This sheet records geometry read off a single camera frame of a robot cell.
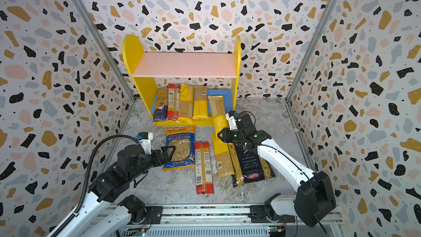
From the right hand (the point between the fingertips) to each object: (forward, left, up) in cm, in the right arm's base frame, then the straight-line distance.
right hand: (216, 131), depth 78 cm
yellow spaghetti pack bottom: (+13, 0, +2) cm, 14 cm away
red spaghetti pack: (+23, +26, -4) cm, 35 cm away
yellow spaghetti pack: (+22, +19, -5) cm, 30 cm away
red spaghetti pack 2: (-16, +6, -19) cm, 25 cm away
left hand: (-10, +20, +2) cm, 22 cm away
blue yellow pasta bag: (+14, +32, -4) cm, 35 cm away
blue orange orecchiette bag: (+6, +20, -17) cm, 26 cm away
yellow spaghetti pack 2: (+23, +10, -5) cm, 26 cm away
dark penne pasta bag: (-9, -16, -17) cm, 25 cm away
